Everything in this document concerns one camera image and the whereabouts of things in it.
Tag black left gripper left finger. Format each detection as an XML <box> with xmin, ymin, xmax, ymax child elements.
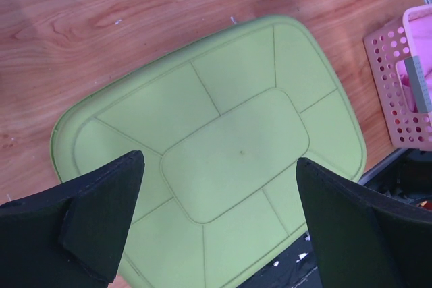
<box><xmin>1</xmin><ymin>150</ymin><xmax>144</xmax><ymax>287</ymax></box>

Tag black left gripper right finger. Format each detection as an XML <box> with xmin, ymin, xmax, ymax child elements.
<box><xmin>296</xmin><ymin>158</ymin><xmax>431</xmax><ymax>287</ymax></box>

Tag green plastic tub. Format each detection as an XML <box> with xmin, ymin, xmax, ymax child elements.
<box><xmin>50</xmin><ymin>15</ymin><xmax>367</xmax><ymax>287</ymax></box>

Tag pink perforated basket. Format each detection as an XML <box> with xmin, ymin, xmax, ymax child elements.
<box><xmin>364</xmin><ymin>12</ymin><xmax>431</xmax><ymax>151</ymax></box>

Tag pink folded cloth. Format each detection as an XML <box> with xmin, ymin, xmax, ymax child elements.
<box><xmin>396</xmin><ymin>5</ymin><xmax>431</xmax><ymax>113</ymax></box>

